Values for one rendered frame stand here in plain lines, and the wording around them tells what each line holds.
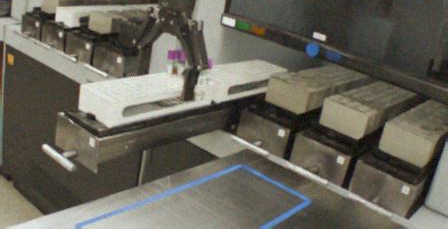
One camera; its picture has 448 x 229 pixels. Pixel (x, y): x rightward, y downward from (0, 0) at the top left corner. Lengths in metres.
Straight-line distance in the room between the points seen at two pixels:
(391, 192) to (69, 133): 0.64
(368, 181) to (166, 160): 0.58
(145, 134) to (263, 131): 0.30
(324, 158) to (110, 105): 0.46
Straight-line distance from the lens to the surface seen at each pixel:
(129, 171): 1.50
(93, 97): 0.96
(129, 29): 1.53
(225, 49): 1.33
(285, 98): 1.19
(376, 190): 1.05
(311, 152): 1.10
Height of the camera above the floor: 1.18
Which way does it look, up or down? 20 degrees down
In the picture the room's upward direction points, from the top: 9 degrees clockwise
